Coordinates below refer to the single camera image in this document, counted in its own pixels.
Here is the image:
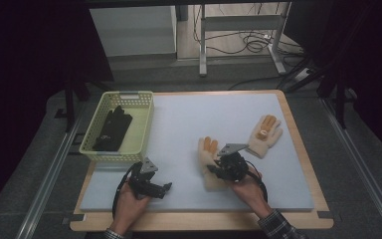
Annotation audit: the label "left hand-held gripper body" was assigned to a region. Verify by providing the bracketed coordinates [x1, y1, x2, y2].
[127, 156, 167, 200]

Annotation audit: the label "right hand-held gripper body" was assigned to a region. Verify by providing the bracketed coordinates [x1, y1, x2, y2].
[212, 142, 251, 183]

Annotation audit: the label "beige glove with orange fingers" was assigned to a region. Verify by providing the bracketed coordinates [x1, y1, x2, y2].
[245, 114, 285, 159]
[197, 135, 233, 191]

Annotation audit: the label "pale yellow plastic basket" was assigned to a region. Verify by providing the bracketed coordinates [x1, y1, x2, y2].
[79, 91, 155, 163]

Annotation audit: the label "black glove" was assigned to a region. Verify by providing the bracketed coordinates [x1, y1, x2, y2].
[92, 105, 134, 152]

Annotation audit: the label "person's left hand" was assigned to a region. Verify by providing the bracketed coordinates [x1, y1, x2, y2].
[113, 182, 152, 230]

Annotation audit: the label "person's right hand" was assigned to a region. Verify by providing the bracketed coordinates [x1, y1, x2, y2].
[229, 166, 267, 215]

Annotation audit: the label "pale blue foam mat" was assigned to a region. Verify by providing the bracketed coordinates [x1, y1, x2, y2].
[79, 93, 315, 213]

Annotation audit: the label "black stand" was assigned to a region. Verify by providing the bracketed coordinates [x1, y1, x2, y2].
[285, 56, 359, 130]
[54, 76, 113, 133]

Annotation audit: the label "white board panel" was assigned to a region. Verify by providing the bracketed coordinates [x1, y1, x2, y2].
[89, 5, 178, 58]

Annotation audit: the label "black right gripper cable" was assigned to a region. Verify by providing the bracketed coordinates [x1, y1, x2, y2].
[244, 160, 270, 204]

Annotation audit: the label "aluminium rail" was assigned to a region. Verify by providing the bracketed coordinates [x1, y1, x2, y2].
[15, 109, 88, 239]
[319, 98, 382, 239]

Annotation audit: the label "black floor cables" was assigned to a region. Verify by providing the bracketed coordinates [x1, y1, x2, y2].
[192, 3, 307, 93]

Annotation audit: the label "white metal desk frame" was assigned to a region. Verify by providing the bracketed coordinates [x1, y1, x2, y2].
[198, 2, 292, 78]

